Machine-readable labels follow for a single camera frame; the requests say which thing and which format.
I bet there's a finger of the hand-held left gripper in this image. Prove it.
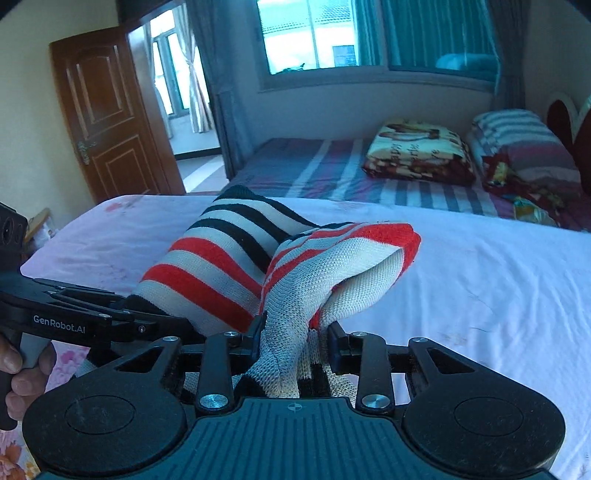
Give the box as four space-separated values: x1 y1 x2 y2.
137 318 207 344
48 282 136 315

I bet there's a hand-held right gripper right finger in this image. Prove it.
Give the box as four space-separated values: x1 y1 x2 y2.
325 323 477 412

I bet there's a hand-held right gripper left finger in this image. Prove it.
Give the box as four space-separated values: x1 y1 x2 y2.
113 315 269 414

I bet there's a red black white striped sweater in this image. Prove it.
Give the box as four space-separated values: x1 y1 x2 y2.
76 185 422 400

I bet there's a person's left hand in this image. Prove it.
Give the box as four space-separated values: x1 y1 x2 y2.
0 333 57 421

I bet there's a brown wooden door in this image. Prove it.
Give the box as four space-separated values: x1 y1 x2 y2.
50 25 186 205

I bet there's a bed with striped sheet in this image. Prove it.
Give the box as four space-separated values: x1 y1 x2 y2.
228 137 591 232

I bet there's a folded printed blanket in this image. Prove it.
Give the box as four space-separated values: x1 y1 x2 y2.
361 120 478 186

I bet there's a white sheer curtain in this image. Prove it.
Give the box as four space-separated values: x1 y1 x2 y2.
178 23 214 133

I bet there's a grey curtain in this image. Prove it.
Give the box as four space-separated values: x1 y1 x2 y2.
187 0 254 182
489 0 532 112

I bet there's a red printed pillow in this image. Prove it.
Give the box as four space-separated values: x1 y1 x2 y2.
482 154 571 227

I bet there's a folded striped quilt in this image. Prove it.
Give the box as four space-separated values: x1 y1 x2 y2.
466 109 583 185

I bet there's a bedroom window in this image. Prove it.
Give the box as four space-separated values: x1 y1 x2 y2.
256 0 502 93

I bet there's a red heart-shaped headboard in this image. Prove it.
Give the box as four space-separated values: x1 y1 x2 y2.
545 91 591 160

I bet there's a teal curtain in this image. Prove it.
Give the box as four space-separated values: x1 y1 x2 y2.
355 0 502 70

